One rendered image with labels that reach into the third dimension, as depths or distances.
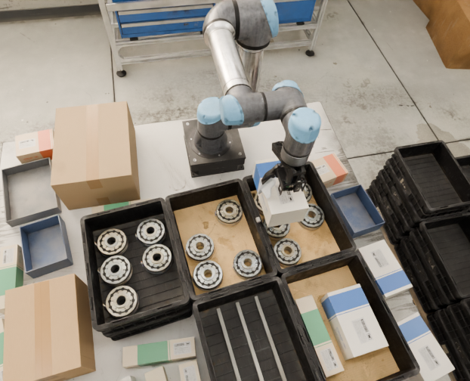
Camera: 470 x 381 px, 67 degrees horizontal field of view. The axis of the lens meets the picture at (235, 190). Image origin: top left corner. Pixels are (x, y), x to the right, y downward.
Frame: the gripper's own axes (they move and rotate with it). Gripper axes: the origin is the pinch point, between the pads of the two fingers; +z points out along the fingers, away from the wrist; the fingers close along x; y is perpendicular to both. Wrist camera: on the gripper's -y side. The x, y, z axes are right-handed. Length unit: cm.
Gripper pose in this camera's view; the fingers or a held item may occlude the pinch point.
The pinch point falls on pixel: (279, 187)
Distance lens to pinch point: 115.4
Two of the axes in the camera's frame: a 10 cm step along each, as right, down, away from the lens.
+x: 9.7, -1.6, 1.6
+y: 2.2, 8.5, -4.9
